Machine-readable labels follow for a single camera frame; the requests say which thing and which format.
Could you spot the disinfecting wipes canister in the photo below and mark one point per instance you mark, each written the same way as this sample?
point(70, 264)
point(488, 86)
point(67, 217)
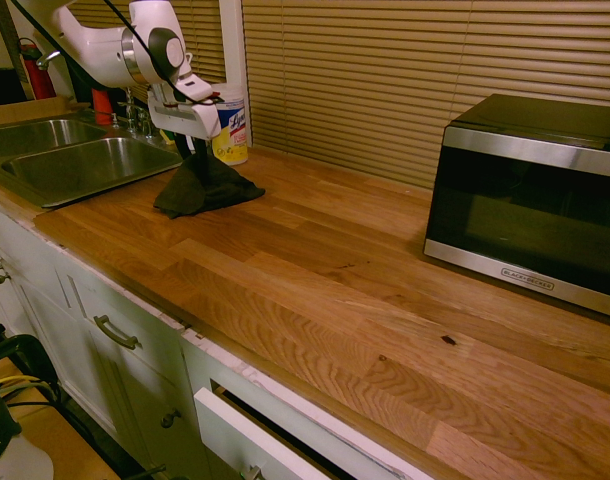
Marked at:
point(232, 130)

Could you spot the stainless steel sink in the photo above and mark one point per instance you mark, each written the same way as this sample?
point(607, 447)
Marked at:
point(85, 162)

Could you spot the open white drawer front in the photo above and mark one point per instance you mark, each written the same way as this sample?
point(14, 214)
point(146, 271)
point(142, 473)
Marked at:
point(235, 430)

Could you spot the chrome sink faucet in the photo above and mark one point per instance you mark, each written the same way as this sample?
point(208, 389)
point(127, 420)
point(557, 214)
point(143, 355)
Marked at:
point(137, 120)

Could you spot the wide beige window blind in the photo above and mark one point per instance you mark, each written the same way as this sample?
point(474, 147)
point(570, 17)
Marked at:
point(410, 75)

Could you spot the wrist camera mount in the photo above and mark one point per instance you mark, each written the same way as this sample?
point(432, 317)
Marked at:
point(192, 89)

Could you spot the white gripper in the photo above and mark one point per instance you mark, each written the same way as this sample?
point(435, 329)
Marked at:
point(185, 117)

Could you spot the white kitchen cabinet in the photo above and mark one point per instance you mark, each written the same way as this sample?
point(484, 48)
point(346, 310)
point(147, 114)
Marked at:
point(45, 310)

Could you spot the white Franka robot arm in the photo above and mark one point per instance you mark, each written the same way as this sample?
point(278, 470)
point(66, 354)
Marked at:
point(100, 50)

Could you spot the black microwave oven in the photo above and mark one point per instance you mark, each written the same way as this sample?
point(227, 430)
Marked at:
point(525, 200)

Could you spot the red fire extinguisher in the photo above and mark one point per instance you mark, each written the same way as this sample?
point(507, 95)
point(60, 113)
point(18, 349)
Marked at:
point(37, 75)

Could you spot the narrow beige window blind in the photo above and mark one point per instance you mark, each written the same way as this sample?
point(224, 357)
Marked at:
point(205, 30)

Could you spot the dark green cloth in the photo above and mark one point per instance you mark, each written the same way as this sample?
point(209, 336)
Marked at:
point(205, 192)

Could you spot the green and yellow sponge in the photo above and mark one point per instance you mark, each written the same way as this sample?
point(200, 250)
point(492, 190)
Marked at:
point(166, 135)

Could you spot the round metal cabinet knob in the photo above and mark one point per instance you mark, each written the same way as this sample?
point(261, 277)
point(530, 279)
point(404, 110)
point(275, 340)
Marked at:
point(2, 278)
point(170, 419)

